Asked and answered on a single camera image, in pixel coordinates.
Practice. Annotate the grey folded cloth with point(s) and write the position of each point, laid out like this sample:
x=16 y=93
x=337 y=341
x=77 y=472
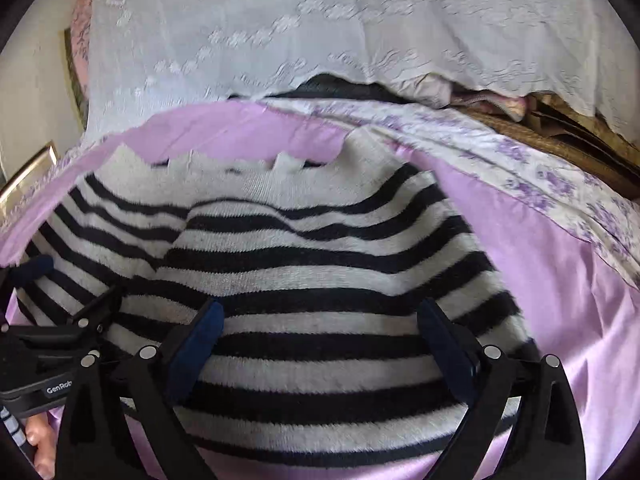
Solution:
x=430 y=91

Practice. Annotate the pink floral fabric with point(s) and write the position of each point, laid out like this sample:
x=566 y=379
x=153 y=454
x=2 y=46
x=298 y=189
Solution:
x=82 y=35

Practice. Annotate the white lace cloth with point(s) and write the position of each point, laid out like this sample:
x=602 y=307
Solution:
x=300 y=20

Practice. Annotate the dark folded cloth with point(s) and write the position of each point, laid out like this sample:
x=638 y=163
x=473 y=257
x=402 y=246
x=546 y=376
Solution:
x=330 y=87

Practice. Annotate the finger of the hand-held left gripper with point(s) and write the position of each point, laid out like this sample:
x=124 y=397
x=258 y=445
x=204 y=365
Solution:
x=32 y=269
x=95 y=307

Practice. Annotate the person's left hand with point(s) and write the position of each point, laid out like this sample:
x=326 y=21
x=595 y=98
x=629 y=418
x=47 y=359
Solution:
x=40 y=440

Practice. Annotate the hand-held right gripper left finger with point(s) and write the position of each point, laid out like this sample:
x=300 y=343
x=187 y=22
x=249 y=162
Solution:
x=195 y=345

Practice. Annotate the black and grey striped sweater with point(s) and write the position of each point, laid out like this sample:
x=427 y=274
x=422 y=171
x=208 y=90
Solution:
x=325 y=280

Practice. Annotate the pink folded cloth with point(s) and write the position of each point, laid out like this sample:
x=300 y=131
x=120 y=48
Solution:
x=505 y=105

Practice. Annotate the wooden frame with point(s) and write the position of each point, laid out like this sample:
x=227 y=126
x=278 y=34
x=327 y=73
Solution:
x=30 y=170

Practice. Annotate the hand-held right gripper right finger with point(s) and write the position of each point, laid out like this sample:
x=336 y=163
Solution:
x=445 y=350

